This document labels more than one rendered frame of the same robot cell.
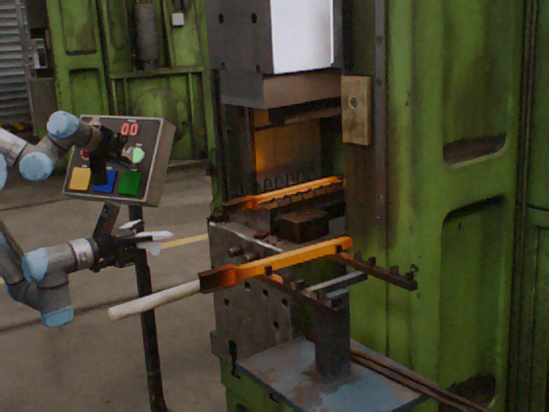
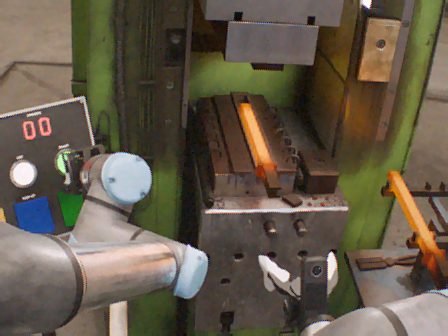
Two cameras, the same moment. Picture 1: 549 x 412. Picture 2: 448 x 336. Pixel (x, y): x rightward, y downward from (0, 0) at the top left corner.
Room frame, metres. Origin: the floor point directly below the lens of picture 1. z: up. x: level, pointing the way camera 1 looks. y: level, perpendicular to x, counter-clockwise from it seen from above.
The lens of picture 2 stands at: (1.54, 1.13, 1.73)
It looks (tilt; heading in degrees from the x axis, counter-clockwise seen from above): 33 degrees down; 298
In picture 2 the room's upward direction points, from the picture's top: 5 degrees clockwise
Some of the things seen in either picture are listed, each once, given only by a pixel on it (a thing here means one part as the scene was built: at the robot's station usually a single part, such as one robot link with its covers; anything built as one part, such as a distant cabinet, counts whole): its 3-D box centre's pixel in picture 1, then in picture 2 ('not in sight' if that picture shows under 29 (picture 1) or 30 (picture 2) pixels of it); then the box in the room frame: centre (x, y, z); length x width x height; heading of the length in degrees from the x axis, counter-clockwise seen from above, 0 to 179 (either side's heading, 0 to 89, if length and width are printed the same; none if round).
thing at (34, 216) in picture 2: (106, 181); (34, 218); (2.27, 0.54, 1.01); 0.07 x 0.05 x 0.07; 63
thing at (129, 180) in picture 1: (130, 183); (77, 205); (2.22, 0.45, 1.01); 0.07 x 0.05 x 0.07; 63
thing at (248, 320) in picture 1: (320, 283); (250, 212); (2.08, -0.13, 0.69); 0.56 x 0.38 x 0.45; 128
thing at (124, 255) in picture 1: (111, 249); (309, 311); (1.70, 0.41, 0.97); 0.12 x 0.08 x 0.09; 128
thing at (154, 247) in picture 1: (155, 244); (327, 274); (1.71, 0.30, 0.98); 0.09 x 0.03 x 0.06; 92
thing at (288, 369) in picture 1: (333, 376); (420, 284); (1.52, -0.12, 0.69); 0.40 x 0.30 x 0.02; 35
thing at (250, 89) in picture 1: (298, 80); (254, 14); (2.12, -0.09, 1.32); 0.42 x 0.20 x 0.10; 128
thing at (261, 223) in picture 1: (303, 198); (241, 138); (2.12, -0.09, 0.96); 0.42 x 0.20 x 0.09; 128
